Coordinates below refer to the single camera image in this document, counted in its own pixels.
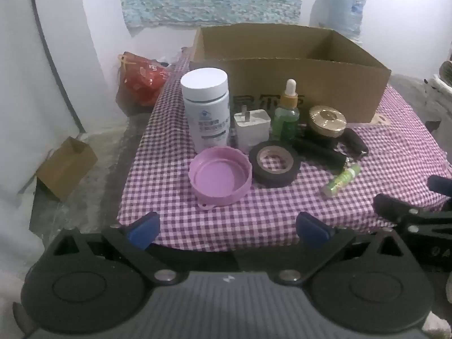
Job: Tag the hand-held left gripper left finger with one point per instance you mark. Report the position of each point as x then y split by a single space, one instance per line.
143 231

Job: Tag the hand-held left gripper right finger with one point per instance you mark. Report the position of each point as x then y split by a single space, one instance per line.
314 231

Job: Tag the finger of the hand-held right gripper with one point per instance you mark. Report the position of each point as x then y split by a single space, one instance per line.
388 206
439 183

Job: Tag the small green tube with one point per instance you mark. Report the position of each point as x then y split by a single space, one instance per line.
340 180

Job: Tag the pink plastic lid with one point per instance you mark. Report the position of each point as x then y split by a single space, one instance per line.
215 180

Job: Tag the black jar with gold lid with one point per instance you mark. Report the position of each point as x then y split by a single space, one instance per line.
326 116

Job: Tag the green dropper bottle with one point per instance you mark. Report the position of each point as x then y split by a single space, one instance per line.
286 120

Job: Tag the white plastic bottle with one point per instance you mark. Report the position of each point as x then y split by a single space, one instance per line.
206 113

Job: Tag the large cardboard box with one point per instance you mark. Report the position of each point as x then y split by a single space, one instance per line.
268 77

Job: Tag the purple checked tablecloth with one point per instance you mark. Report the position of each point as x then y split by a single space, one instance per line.
300 204

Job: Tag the black tape roll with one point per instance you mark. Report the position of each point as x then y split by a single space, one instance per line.
257 173

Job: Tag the small cardboard box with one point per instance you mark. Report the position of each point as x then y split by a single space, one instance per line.
65 166

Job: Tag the white and brown object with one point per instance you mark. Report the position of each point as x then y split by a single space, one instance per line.
441 77

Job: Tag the white charger plug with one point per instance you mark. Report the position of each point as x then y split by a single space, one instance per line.
252 130

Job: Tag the red plastic bag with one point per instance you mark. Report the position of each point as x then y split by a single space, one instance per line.
143 77

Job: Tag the blue water jug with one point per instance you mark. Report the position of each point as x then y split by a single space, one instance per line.
344 10

